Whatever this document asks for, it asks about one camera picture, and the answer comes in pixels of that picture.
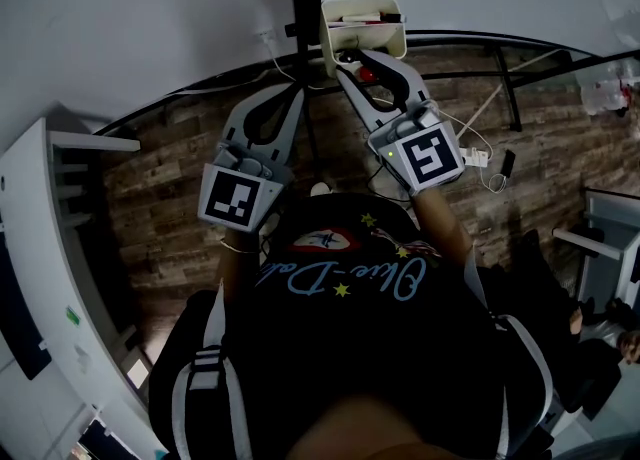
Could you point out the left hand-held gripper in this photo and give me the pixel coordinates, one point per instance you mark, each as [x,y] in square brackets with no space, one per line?
[227,198]

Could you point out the red round magnet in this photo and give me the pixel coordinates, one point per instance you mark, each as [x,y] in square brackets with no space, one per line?
[367,75]

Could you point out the person's left forearm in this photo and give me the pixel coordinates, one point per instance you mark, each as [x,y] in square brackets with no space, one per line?
[237,268]

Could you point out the black rectangular object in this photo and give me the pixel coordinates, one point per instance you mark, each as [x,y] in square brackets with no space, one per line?
[391,17]

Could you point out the cream plastic desk organizer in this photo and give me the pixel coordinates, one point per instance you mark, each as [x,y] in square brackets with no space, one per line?
[380,40]

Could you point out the frosted glass door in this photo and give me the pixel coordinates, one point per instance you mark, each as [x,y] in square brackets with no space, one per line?
[575,73]

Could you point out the white power strip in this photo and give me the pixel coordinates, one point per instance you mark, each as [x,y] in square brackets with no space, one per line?
[476,157]

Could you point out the clear plastic bag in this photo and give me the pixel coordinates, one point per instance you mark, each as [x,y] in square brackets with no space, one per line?
[607,90]

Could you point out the white shelf unit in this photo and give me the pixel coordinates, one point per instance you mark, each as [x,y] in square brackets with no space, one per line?
[30,228]

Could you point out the beige stick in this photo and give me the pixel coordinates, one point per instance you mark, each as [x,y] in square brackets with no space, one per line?
[485,108]

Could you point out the person's face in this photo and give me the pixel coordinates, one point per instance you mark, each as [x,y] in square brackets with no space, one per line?
[360,430]

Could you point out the person's left white shoe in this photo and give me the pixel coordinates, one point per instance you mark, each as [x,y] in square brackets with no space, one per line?
[320,189]

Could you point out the dark blue panel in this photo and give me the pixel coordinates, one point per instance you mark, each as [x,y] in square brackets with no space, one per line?
[20,323]

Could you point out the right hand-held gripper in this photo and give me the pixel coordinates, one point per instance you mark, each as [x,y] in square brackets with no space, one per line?
[430,158]

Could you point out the white wall socket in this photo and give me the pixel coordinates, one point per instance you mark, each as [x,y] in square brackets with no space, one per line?
[266,37]

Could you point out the black phone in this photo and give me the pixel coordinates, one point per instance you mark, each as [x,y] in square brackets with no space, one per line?
[509,163]

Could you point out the black printed T-shirt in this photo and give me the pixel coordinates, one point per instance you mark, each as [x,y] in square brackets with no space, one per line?
[350,348]

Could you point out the small white desk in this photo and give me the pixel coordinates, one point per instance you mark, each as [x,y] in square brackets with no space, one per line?
[615,243]

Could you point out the person's right forearm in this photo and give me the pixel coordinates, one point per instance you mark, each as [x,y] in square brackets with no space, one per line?
[440,228]

